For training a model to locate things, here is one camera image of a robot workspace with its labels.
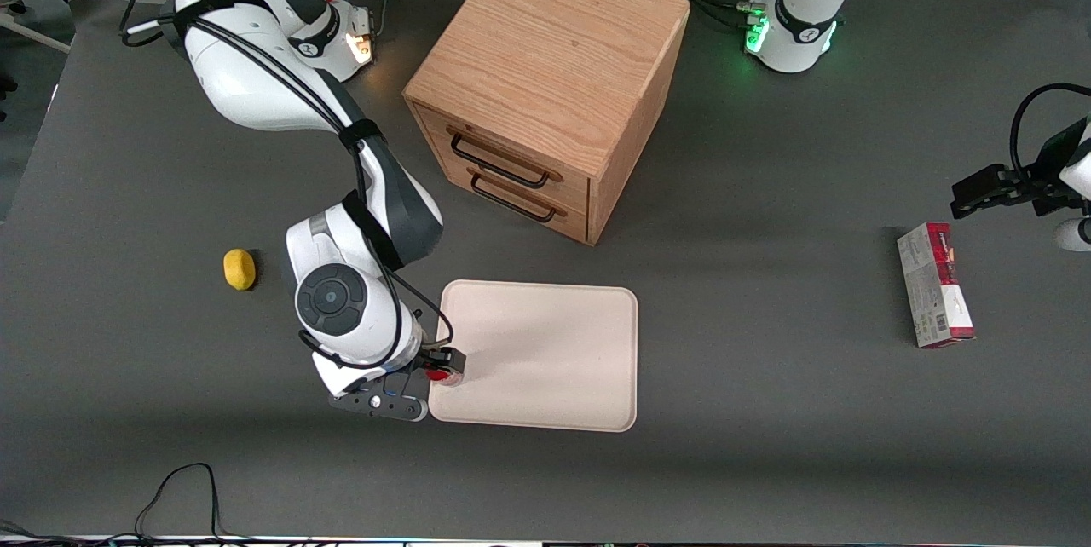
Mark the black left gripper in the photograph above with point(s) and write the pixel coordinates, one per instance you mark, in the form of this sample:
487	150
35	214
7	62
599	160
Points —
1039	183

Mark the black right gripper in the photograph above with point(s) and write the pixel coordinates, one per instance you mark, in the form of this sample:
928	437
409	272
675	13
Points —
433	359

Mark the red coke bottle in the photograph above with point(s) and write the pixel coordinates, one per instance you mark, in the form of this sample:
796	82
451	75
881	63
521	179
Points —
441	375

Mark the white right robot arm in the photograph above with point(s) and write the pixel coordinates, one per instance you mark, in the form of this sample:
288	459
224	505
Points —
247	70

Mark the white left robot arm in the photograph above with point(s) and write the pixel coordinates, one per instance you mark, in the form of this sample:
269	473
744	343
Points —
805	2

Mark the cream plastic tray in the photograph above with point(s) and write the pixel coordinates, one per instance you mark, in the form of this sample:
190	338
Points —
554	355

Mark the grey and red carton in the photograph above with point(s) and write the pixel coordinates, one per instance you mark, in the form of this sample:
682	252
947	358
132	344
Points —
933	287

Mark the yellow lemon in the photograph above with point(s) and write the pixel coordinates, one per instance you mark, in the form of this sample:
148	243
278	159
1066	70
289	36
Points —
239	269

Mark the wooden drawer cabinet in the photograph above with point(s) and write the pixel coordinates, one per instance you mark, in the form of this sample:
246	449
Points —
545	53

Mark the white bar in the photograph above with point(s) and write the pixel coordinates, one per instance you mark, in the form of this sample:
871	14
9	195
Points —
34	33

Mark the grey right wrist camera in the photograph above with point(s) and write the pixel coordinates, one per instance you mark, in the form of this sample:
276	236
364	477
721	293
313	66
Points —
379	405

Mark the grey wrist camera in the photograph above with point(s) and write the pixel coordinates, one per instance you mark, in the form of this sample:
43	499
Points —
1076	233
379	405

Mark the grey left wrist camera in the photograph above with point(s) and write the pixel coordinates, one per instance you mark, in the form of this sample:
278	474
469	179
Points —
1076	233

